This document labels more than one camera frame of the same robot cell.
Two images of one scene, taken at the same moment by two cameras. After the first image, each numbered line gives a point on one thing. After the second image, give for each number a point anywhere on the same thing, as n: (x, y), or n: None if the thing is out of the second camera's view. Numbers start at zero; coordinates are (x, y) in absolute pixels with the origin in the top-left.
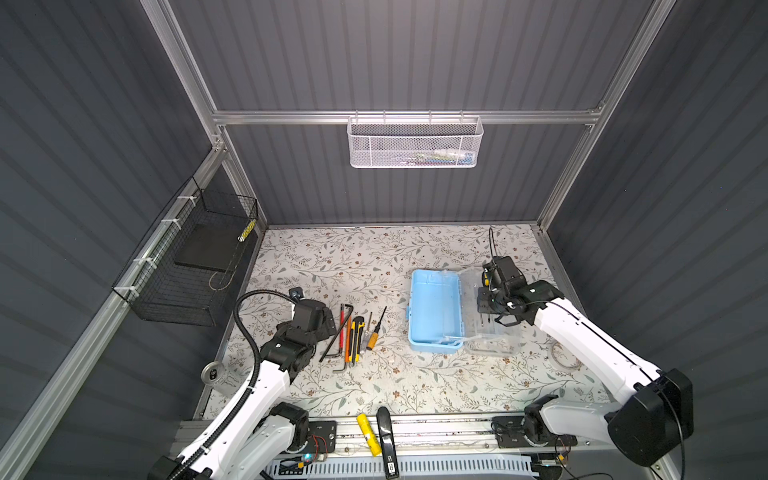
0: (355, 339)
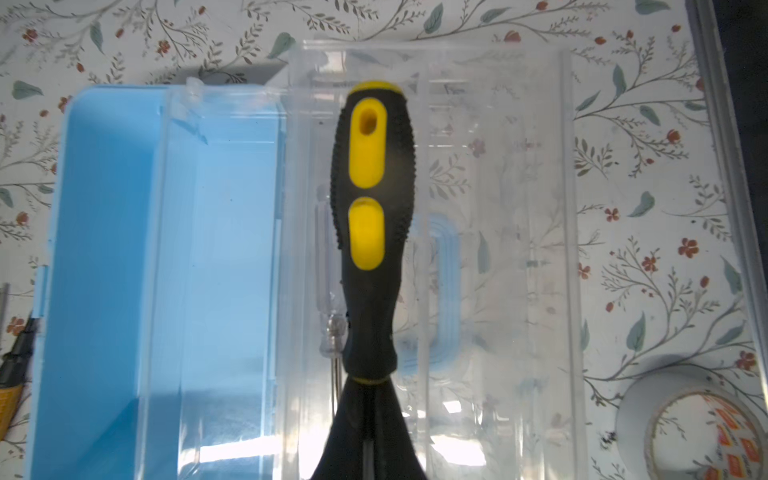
0: (13, 372)
